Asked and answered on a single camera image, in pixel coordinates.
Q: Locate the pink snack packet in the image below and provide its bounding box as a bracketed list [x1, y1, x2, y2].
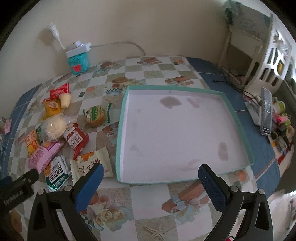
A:
[28, 141, 64, 173]

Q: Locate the pink wrapped candy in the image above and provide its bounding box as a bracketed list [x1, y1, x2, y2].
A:
[4, 118, 13, 135]

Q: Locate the smartphone on stand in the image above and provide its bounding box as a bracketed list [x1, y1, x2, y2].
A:
[260, 87, 273, 136]

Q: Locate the round bun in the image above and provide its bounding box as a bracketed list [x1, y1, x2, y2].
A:
[41, 114, 68, 142]

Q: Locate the cream jelly cup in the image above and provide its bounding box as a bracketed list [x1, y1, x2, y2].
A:
[59, 93, 72, 109]

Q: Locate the green white snack packet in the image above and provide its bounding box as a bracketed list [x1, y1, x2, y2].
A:
[44, 155, 71, 192]

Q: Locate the white lattice shelf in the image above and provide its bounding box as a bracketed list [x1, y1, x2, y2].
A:
[244, 14, 295, 95]

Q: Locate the white power adapter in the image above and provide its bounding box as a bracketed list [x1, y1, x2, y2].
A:
[66, 41, 91, 58]

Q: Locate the white wall plug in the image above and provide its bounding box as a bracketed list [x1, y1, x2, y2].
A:
[47, 23, 67, 50]

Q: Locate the white power cable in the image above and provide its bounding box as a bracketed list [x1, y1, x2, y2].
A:
[90, 41, 147, 57]

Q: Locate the teal box with red label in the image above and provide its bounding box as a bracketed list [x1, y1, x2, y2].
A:
[68, 52, 89, 75]

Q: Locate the blue bed sheet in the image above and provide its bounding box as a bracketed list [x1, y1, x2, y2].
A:
[188, 57, 280, 197]

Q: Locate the teal shallow cardboard tray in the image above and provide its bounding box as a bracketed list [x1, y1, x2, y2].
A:
[115, 85, 254, 185]

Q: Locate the cream snack packet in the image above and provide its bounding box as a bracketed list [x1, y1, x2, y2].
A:
[70, 147, 113, 184]

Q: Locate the round cake in wrapper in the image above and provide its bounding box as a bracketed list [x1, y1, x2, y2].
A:
[83, 103, 112, 128]

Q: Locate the white phone stand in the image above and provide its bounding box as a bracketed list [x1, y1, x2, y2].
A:
[245, 101, 262, 126]

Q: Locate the yellow snack packet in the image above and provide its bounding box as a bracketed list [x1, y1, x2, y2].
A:
[42, 99, 62, 121]

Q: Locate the orange snack packet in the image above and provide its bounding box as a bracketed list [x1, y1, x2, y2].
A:
[25, 130, 40, 156]

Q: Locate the red small snack packet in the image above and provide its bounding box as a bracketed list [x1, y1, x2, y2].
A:
[50, 83, 70, 99]

